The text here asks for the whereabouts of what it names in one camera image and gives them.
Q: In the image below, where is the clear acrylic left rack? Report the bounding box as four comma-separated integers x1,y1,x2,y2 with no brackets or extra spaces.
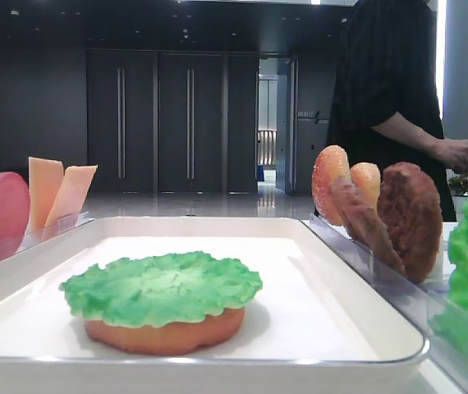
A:
0,211,90,262

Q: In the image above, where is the orange cheese slice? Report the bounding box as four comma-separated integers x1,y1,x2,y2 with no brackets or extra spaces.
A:
45,165,98,227
28,157,64,232

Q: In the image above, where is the clear acrylic rack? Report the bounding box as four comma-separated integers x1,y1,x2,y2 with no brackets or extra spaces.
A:
303,216,468,393
0,211,90,262

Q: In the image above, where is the sesame bun inner right rack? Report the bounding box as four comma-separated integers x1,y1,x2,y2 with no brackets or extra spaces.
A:
351,163,381,210

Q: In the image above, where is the sesame bun rack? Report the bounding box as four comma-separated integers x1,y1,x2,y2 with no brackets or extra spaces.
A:
312,145,351,226
351,163,381,210

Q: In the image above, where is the brown meat patty outer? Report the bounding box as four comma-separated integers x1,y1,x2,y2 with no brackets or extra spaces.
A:
378,162,443,283

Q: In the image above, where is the white rectangular tray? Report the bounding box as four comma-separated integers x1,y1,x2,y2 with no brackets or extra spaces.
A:
0,217,429,378

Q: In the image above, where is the orange cheese slice left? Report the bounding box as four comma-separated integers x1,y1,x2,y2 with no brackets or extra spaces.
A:
28,157,64,232

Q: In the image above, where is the brown meat patty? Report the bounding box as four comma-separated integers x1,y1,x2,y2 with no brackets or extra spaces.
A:
378,162,443,283
329,176,406,275

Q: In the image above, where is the person's hand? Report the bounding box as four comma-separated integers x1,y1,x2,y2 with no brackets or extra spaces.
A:
433,139,468,174

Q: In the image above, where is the green lettuce leaf on bun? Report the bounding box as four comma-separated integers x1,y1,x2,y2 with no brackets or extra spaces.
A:
59,251,263,328

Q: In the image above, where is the orange cheese slice right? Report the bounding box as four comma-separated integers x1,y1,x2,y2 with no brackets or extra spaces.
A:
45,165,98,227

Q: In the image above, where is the clear acrylic right rack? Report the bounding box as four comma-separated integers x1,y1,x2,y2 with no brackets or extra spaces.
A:
303,216,468,393

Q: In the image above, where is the brown meat patty inner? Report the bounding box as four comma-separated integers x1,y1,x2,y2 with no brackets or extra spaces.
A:
329,176,406,275

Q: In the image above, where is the person in black shirt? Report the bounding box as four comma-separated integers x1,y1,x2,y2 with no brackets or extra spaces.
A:
327,0,457,222

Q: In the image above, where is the bottom bun in tray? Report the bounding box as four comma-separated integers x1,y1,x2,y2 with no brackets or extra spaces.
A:
85,308,245,356

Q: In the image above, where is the sesame bun outer right rack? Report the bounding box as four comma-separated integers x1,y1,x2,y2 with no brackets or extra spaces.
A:
312,145,351,226

